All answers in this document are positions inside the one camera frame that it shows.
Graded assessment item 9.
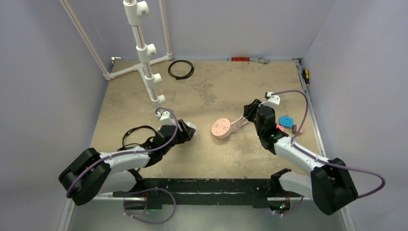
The white cube socket adapter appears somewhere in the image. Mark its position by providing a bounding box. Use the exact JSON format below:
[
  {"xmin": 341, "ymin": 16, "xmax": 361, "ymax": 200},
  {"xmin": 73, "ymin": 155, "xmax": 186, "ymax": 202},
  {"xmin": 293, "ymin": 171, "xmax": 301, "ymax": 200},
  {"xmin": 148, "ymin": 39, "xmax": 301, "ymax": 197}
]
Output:
[{"xmin": 186, "ymin": 122, "xmax": 196, "ymax": 129}]

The coral pink square plug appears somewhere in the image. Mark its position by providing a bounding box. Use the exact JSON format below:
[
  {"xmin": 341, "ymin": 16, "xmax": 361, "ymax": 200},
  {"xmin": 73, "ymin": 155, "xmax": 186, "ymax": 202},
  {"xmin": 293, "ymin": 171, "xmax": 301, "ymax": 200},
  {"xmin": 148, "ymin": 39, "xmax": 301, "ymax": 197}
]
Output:
[{"xmin": 276, "ymin": 125, "xmax": 285, "ymax": 131}]

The blue plug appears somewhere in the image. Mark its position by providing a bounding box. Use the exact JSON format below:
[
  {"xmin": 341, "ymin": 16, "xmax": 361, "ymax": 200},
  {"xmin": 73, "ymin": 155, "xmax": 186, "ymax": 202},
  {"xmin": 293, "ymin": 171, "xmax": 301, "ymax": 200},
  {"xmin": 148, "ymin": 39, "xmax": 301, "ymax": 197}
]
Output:
[{"xmin": 279, "ymin": 116, "xmax": 294, "ymax": 128}]

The small pink brown plug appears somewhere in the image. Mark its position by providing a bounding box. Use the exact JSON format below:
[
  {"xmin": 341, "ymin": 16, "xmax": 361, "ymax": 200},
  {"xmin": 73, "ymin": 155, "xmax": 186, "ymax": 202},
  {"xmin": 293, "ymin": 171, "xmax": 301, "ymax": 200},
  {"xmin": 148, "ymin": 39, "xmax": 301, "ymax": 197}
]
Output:
[{"xmin": 292, "ymin": 124, "xmax": 304, "ymax": 134}]

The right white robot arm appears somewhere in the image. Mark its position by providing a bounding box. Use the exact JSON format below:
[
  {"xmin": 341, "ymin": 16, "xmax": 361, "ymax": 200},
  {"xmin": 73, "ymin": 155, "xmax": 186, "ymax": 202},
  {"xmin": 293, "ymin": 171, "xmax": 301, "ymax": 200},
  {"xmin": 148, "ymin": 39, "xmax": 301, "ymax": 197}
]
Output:
[{"xmin": 243, "ymin": 99, "xmax": 358, "ymax": 215}]

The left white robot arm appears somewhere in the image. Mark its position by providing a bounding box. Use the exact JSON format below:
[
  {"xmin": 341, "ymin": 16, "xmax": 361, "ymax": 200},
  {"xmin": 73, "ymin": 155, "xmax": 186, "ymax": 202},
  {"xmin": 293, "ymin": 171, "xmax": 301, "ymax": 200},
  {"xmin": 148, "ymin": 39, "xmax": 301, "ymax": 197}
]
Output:
[{"xmin": 58, "ymin": 119, "xmax": 196, "ymax": 205}]

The pink round puck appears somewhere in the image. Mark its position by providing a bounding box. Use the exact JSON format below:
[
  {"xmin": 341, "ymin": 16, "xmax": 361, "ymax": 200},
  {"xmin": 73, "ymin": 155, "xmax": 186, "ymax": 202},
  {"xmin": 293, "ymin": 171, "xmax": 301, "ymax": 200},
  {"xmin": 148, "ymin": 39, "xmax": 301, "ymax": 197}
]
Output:
[{"xmin": 211, "ymin": 118, "xmax": 232, "ymax": 140}]

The red adjustable wrench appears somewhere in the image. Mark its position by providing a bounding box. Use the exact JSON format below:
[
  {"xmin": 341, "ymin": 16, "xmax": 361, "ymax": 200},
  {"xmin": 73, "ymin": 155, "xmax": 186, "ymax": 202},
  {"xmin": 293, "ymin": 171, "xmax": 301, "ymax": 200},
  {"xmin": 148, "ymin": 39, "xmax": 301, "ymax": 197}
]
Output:
[{"xmin": 227, "ymin": 56, "xmax": 269, "ymax": 64}]

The yellow black screwdriver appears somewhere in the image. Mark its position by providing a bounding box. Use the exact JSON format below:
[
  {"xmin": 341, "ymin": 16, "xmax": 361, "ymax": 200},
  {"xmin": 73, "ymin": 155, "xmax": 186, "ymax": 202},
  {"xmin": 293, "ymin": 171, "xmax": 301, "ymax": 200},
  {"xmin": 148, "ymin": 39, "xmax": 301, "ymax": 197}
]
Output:
[{"xmin": 302, "ymin": 69, "xmax": 310, "ymax": 87}]

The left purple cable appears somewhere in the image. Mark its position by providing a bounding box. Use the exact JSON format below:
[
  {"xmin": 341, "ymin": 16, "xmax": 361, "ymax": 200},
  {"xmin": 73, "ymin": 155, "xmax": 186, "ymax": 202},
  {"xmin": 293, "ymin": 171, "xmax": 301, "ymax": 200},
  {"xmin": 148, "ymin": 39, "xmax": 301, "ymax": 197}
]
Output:
[{"xmin": 65, "ymin": 107, "xmax": 179, "ymax": 225}]

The purple cable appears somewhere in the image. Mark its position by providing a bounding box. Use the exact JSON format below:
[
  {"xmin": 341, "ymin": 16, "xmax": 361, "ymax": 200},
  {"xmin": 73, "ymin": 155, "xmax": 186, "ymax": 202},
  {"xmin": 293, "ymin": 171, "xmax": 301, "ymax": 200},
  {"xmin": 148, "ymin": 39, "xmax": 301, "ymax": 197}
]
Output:
[
  {"xmin": 65, "ymin": 107, "xmax": 179, "ymax": 225},
  {"xmin": 269, "ymin": 90, "xmax": 386, "ymax": 218}
]

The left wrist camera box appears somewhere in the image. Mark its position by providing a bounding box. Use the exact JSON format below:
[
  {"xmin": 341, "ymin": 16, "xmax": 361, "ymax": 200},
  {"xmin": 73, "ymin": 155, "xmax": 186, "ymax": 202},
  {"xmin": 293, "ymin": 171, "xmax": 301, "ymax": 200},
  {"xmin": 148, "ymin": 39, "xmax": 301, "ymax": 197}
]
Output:
[{"xmin": 155, "ymin": 107, "xmax": 177, "ymax": 126}]

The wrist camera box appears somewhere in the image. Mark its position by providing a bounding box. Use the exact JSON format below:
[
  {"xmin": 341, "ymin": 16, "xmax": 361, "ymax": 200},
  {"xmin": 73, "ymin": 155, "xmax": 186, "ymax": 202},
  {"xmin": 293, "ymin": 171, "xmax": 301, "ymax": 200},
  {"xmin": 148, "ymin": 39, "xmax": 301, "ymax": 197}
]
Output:
[
  {"xmin": 155, "ymin": 107, "xmax": 177, "ymax": 126},
  {"xmin": 261, "ymin": 91, "xmax": 281, "ymax": 109}
]

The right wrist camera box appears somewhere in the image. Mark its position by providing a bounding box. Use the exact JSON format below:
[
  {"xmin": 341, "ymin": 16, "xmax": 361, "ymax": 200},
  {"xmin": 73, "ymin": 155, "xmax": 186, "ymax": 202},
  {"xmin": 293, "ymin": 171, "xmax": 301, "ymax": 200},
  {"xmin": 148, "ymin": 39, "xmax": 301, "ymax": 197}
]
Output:
[{"xmin": 261, "ymin": 91, "xmax": 281, "ymax": 109}]

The black USB cable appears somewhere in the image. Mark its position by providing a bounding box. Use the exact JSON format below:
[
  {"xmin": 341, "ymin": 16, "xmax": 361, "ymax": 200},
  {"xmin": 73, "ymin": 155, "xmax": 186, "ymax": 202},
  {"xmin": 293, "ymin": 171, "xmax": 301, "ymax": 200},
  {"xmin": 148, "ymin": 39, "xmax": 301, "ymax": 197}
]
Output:
[{"xmin": 118, "ymin": 125, "xmax": 158, "ymax": 152}]

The black cable ring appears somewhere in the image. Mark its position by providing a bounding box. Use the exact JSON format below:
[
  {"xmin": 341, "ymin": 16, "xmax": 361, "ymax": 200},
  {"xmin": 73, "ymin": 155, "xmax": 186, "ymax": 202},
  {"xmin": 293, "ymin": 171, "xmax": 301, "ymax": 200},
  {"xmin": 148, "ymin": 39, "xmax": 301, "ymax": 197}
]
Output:
[{"xmin": 168, "ymin": 60, "xmax": 194, "ymax": 80}]

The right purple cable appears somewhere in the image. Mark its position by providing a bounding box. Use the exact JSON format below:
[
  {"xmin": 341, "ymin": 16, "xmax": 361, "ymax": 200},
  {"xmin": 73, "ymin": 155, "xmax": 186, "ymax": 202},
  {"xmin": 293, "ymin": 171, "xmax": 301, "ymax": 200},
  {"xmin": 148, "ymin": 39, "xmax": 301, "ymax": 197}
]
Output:
[{"xmin": 269, "ymin": 90, "xmax": 386, "ymax": 218}]

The aluminium frame rail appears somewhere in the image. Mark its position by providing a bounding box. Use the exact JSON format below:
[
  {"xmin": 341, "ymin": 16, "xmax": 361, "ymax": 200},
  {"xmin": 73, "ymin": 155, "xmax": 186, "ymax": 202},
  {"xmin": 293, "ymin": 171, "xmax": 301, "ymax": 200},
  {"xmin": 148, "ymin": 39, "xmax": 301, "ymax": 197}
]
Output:
[{"xmin": 293, "ymin": 58, "xmax": 348, "ymax": 205}]

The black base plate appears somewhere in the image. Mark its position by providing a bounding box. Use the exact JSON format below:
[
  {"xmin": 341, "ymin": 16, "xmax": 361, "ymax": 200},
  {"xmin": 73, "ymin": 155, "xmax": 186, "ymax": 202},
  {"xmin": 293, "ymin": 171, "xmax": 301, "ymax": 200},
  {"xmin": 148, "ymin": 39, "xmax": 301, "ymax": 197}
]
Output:
[{"xmin": 113, "ymin": 178, "xmax": 287, "ymax": 209}]

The white PVC pipe frame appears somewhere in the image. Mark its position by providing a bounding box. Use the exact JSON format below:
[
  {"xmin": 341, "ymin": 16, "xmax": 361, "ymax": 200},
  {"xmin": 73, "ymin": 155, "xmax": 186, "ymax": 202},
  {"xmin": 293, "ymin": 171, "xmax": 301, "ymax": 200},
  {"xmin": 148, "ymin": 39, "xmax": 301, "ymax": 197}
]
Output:
[{"xmin": 60, "ymin": 0, "xmax": 173, "ymax": 108}]

